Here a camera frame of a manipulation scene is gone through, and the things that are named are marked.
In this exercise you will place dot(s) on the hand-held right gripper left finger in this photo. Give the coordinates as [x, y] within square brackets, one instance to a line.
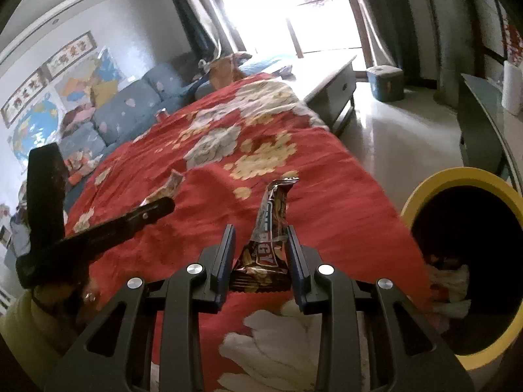
[226, 269]

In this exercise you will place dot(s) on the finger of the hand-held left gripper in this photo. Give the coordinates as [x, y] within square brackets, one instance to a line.
[122, 226]
[45, 196]

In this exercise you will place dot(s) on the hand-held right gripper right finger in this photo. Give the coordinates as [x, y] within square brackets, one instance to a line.
[295, 269]

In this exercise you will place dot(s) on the brown snack bar wrapper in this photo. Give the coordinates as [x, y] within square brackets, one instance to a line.
[265, 237]

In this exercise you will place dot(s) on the pale yellow snack packet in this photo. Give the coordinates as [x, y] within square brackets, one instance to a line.
[165, 190]

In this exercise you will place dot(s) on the yellow rimmed black bin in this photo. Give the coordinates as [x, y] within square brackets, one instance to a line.
[425, 190]

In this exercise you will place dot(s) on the person's left forearm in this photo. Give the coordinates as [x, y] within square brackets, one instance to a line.
[28, 335]

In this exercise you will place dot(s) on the person's left hand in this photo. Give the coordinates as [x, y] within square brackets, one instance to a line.
[69, 306]

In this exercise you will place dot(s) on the orange white patterned cloth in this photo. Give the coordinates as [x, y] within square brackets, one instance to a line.
[81, 165]

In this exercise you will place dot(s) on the world map poster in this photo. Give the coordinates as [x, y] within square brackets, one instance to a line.
[34, 126]

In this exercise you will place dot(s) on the red floral blanket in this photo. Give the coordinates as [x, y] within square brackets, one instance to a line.
[327, 196]

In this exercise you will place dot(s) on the pink clothes pile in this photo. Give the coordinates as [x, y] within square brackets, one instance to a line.
[77, 116]

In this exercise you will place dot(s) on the framed calligraphy picture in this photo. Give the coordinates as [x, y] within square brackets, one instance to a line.
[69, 55]
[22, 98]

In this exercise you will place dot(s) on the yellow pillow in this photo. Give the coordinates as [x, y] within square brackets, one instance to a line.
[104, 94]

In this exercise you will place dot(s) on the red drink can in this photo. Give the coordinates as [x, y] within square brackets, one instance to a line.
[162, 114]

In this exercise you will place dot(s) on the blue patterned sofa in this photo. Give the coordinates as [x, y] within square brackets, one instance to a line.
[126, 106]

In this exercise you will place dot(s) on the country map poster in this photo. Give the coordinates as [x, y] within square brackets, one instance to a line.
[88, 77]

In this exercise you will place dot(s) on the grey coffee table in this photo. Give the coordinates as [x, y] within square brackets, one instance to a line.
[327, 85]

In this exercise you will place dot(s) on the orange plush toy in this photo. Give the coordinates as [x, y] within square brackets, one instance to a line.
[226, 71]

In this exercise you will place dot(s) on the small grey cloth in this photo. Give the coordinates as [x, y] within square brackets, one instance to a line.
[287, 70]

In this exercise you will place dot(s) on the blue storage stool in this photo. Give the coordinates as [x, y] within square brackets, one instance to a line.
[384, 83]

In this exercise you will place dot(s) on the dark grey curtain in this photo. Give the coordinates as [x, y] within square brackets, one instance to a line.
[380, 20]
[192, 12]

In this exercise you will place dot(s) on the glass top television console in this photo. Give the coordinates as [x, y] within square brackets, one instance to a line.
[478, 130]

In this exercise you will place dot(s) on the glass balcony door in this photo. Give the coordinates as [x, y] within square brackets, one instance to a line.
[286, 8]

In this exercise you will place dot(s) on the white standing air conditioner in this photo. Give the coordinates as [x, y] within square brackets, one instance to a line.
[437, 32]

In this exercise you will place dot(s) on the white vase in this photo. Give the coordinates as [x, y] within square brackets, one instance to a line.
[512, 90]

